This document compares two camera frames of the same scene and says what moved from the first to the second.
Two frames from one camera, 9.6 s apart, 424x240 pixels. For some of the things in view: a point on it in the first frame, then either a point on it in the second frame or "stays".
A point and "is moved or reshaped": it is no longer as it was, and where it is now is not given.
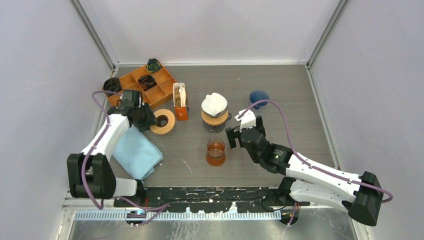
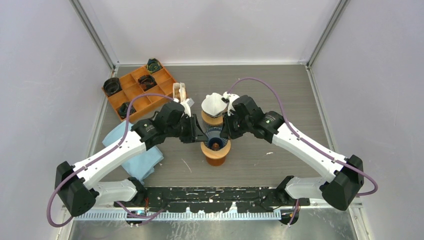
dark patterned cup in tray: [153, 65] stays
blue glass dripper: [257, 95] to [214, 141]
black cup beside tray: [112, 84] stays
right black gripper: [231, 134] to [227, 132]
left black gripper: [150, 119] to [194, 125]
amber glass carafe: [216, 155] stays
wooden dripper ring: [214, 121] stays
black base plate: [215, 199] stays
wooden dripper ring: [160, 130] is moved or reshaped
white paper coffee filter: [214, 104] stays
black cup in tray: [147, 82] stays
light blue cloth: [136, 153] stays
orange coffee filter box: [182, 113] is moved or reshaped
